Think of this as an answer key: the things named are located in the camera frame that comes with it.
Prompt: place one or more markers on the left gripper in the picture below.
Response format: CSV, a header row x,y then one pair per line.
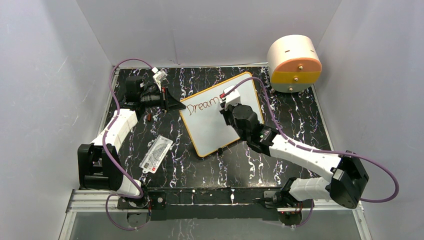
x,y
169,103

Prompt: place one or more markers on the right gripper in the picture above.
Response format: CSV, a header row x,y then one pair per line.
x,y
226,112

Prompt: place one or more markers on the yellow framed whiteboard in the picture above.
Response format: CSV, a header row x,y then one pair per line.
x,y
206,127

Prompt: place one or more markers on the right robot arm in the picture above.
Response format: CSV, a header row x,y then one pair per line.
x,y
341,178

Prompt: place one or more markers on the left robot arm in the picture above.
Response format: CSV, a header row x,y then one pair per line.
x,y
99,167

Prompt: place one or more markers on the flat packaged ruler set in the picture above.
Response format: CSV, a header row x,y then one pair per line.
x,y
155,155

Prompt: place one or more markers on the round three drawer cabinet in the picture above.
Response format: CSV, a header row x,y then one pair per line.
x,y
293,64

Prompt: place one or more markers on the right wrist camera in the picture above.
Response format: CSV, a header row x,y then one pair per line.
x,y
229,97

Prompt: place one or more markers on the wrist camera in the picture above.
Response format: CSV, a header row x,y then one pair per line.
x,y
229,97
158,76

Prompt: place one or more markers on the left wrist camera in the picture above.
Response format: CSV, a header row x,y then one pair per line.
x,y
158,76

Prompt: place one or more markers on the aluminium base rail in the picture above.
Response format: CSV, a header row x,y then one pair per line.
x,y
163,198

